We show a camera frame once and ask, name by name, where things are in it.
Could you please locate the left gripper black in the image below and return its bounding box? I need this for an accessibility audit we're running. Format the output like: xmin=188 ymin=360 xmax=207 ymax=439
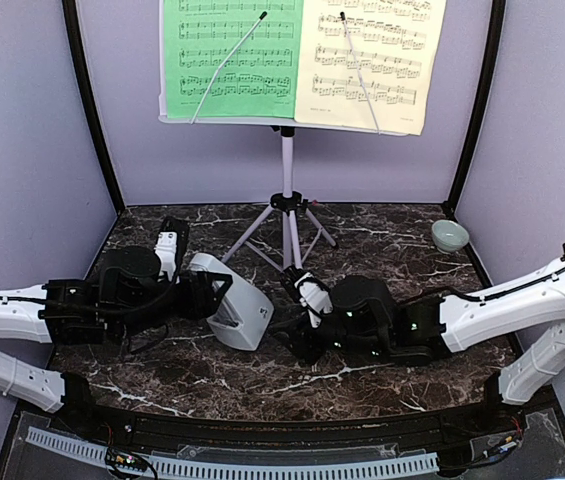
xmin=114 ymin=268 xmax=232 ymax=341

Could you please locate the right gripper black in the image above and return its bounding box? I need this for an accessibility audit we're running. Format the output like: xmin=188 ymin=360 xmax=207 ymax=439
xmin=268 ymin=304 xmax=390 ymax=364

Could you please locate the white metronome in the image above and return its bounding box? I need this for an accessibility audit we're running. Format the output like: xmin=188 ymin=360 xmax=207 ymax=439
xmin=189 ymin=253 xmax=274 ymax=351

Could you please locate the white perforated music stand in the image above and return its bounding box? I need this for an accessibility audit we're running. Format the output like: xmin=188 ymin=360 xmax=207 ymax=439
xmin=158 ymin=0 xmax=433 ymax=276

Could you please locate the green sheet music page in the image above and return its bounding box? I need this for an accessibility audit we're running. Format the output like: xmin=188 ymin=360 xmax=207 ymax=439
xmin=159 ymin=0 xmax=304 ymax=121

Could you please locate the yellow sheet music page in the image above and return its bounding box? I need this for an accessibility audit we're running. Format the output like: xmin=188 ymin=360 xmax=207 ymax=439
xmin=294 ymin=0 xmax=446 ymax=135

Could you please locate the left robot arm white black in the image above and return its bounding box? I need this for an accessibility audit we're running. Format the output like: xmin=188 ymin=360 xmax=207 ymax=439
xmin=0 ymin=246 xmax=236 ymax=436

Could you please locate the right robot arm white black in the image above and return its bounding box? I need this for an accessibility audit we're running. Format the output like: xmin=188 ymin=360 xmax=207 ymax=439
xmin=272 ymin=243 xmax=565 ymax=434

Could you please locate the pale green ceramic bowl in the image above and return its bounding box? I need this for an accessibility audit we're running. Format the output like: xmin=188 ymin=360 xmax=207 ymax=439
xmin=431 ymin=220 xmax=470 ymax=253

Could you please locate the white slotted cable duct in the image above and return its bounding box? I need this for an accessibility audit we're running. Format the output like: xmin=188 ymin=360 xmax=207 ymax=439
xmin=25 ymin=427 xmax=439 ymax=479

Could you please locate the left black frame post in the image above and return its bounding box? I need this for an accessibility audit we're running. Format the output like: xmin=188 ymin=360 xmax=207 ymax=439
xmin=61 ymin=0 xmax=126 ymax=216

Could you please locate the black frame post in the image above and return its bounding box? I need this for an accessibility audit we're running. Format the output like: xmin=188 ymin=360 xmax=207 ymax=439
xmin=61 ymin=0 xmax=126 ymax=216
xmin=442 ymin=0 xmax=507 ymax=218

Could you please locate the right black frame post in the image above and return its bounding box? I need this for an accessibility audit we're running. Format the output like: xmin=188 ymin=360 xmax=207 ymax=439
xmin=442 ymin=0 xmax=507 ymax=218

